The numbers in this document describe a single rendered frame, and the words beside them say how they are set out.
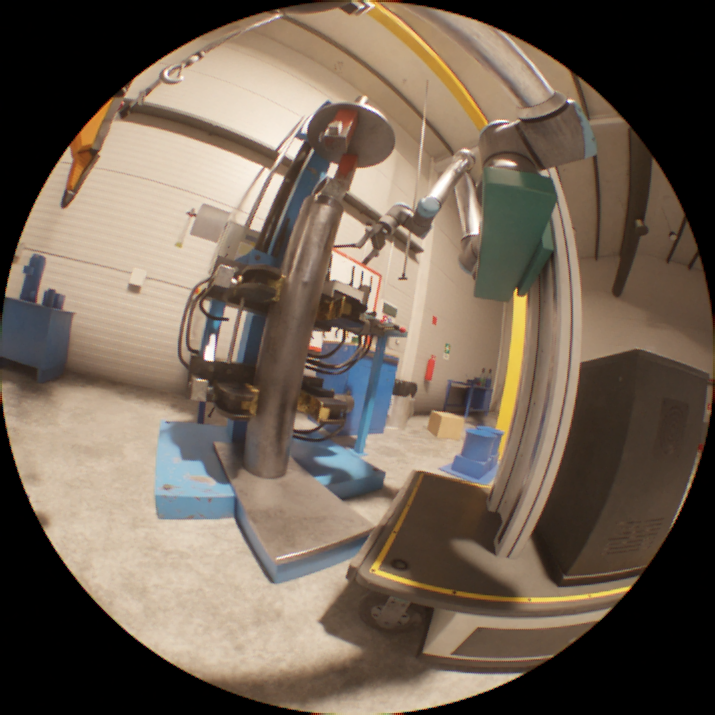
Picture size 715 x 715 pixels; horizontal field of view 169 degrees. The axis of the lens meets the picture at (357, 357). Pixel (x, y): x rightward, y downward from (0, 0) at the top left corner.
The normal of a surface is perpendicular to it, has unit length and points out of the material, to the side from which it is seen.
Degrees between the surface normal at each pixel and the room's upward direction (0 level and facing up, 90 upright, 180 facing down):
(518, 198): 180
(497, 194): 180
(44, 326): 90
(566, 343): 90
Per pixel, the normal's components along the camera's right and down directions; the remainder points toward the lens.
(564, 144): -0.33, 0.94
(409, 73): -0.12, 0.98
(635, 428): -0.39, -0.12
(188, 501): 0.66, 0.10
